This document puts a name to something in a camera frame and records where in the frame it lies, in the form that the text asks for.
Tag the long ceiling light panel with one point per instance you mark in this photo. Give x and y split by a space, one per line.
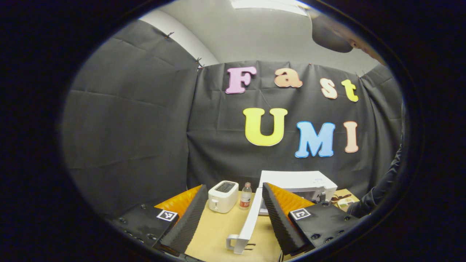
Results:
269 5

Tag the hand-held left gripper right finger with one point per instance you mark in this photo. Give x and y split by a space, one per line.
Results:
278 222

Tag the clear water bottle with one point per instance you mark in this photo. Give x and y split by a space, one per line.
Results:
245 198

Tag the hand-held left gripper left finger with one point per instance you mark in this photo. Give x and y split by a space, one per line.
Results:
193 222

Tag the white toaster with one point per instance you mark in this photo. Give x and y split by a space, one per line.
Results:
222 198

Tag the white divided bean dish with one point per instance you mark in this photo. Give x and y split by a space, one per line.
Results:
346 204

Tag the person's head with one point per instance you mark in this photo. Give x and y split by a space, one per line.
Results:
331 34

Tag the white microwave oven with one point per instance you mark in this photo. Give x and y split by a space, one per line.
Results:
291 180

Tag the black backdrop cloth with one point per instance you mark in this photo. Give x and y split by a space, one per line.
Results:
138 127

